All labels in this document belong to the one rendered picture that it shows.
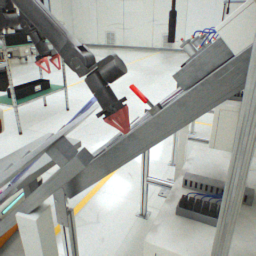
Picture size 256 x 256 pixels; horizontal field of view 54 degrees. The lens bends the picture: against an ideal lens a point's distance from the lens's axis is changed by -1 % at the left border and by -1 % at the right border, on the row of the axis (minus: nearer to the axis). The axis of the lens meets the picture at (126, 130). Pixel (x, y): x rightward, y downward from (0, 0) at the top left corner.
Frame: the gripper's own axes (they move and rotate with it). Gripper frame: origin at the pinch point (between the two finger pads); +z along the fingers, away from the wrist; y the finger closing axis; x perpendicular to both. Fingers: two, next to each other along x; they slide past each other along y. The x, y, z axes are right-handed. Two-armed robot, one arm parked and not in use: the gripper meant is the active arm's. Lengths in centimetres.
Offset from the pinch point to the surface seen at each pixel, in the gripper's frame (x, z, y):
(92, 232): 87, 51, 33
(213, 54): -33.7, -6.5, -6.7
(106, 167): 6.1, 5.5, -10.3
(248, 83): -37.9, 1.0, -14.7
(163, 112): -18.6, -0.9, -10.5
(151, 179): 45, 42, 61
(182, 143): 30, 38, 94
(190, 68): -28.0, -6.4, -6.6
